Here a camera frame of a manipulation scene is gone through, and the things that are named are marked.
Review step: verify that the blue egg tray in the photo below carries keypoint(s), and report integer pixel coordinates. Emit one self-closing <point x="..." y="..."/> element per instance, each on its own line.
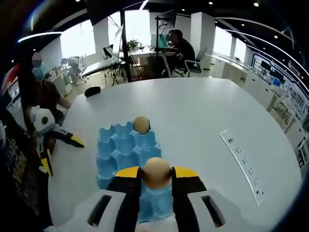
<point x="116" y="149"/>

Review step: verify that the black hanging screen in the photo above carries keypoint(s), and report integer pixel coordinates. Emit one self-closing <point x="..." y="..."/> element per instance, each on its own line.
<point x="103" y="12"/>

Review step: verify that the black pole stand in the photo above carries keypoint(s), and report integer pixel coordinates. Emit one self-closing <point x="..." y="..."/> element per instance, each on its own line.
<point x="158" y="53"/>

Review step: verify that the person's black printed shirt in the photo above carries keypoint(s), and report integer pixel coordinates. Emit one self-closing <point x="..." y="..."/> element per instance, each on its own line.
<point x="19" y="169"/>

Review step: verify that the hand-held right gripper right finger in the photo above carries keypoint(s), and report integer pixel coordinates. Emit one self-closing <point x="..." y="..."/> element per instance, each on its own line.
<point x="186" y="193"/>

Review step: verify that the blue trimmed display shelves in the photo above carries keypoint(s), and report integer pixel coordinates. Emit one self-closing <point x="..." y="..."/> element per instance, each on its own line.
<point x="277" y="79"/>

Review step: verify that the black tripod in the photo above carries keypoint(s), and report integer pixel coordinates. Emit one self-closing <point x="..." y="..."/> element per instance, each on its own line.
<point x="126" y="60"/>

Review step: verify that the white power strip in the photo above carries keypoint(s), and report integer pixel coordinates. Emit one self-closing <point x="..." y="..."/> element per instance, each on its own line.
<point x="241" y="159"/>

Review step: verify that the teal screen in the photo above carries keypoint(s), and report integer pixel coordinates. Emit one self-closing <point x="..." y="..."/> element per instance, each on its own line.
<point x="160" y="41"/>

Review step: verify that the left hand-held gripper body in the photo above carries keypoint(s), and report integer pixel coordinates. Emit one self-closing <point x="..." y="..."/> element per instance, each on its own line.
<point x="44" y="120"/>

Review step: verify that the row of white cabinets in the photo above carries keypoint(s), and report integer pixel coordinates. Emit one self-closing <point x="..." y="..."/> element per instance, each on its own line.
<point x="241" y="75"/>

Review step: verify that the black pouch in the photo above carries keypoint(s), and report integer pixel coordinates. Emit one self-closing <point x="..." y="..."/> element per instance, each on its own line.
<point x="93" y="91"/>

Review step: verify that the white office chair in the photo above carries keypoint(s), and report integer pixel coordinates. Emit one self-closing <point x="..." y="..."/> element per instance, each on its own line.
<point x="194" y="65"/>

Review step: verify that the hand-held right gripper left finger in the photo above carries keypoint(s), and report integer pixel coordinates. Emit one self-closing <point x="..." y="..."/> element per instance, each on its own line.
<point x="125" y="193"/>

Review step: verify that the single brown egg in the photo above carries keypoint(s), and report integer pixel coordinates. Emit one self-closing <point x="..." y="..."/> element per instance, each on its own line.
<point x="141" y="124"/>
<point x="157" y="171"/>

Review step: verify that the small potted plant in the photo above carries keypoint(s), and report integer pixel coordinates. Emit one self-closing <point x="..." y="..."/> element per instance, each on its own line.
<point x="132" y="44"/>

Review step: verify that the black side desk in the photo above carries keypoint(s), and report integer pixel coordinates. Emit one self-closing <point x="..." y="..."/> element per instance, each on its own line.
<point x="103" y="64"/>

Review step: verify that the person's head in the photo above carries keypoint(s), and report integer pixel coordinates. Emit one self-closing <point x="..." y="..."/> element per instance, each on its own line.
<point x="25" y="79"/>

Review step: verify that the white table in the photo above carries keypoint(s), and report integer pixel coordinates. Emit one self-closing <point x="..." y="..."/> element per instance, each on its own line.
<point x="193" y="116"/>

